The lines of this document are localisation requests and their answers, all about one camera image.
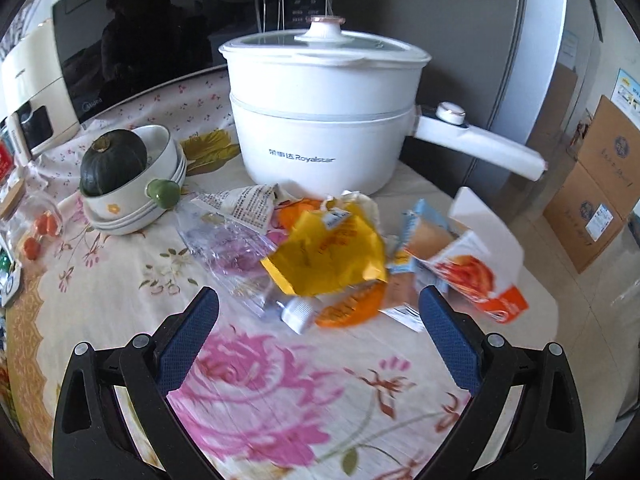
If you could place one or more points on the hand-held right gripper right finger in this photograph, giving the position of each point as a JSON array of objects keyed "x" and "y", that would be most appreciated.
[{"x": 450, "y": 340}]

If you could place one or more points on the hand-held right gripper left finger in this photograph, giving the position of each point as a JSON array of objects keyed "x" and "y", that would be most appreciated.
[{"x": 187, "y": 340}]

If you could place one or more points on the orange and white carton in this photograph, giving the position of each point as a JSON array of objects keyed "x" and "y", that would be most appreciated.
[{"x": 480, "y": 270}]

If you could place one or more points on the clear plastic wrapper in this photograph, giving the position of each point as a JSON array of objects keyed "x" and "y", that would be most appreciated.
[{"x": 225, "y": 255}]

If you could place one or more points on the large orange peel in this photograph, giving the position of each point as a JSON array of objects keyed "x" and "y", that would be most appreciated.
[{"x": 350, "y": 310}]

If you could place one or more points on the white-capped tube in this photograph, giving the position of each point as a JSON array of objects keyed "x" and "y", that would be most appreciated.
[{"x": 297, "y": 315}]

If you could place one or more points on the white printed snack packet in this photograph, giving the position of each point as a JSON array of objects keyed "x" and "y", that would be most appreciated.
[{"x": 240, "y": 205}]

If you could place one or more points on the yellow snack packet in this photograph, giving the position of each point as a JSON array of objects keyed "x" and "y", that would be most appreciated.
[{"x": 325, "y": 250}]

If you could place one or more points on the floral tablecloth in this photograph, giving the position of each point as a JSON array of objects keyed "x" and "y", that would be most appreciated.
[{"x": 300, "y": 385}]

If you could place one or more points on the white shallow bowl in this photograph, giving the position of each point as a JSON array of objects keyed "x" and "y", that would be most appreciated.
[{"x": 130, "y": 225}]

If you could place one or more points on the small orange fruit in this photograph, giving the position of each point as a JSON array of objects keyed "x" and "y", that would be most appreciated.
[
  {"x": 31, "y": 247},
  {"x": 51, "y": 222},
  {"x": 39, "y": 225}
]

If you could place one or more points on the brown cardboard box with label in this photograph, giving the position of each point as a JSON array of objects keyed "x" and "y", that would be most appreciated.
[{"x": 585, "y": 220}]

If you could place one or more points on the clear plastic bag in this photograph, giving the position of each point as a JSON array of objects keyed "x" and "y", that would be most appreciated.
[{"x": 47, "y": 205}]

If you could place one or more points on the plain white bowl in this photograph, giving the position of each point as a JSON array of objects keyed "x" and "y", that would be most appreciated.
[{"x": 157, "y": 147}]

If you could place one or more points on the dark green pumpkin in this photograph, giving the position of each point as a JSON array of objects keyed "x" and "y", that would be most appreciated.
[{"x": 112, "y": 160}]

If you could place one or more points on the jar with wooden lid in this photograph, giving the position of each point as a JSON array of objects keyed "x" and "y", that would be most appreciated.
[{"x": 11, "y": 200}]

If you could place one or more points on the small-flowered white cloth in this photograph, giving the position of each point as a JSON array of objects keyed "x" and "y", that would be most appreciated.
[{"x": 165, "y": 110}]

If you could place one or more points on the white electric cooking pot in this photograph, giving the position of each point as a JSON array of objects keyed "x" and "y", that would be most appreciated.
[{"x": 320, "y": 135}]

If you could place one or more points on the red packet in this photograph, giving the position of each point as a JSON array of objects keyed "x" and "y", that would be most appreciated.
[{"x": 4, "y": 160}]

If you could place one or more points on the cream air fryer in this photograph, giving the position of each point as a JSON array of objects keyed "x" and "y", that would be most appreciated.
[{"x": 35, "y": 85}]

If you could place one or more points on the blue and white printed box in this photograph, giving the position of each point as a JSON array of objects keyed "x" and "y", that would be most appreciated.
[{"x": 630, "y": 95}]

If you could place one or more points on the grey refrigerator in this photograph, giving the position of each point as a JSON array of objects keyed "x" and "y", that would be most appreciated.
[{"x": 450, "y": 35}]

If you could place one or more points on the black microwave oven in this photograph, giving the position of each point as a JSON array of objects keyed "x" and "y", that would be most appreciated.
[{"x": 150, "y": 35}]

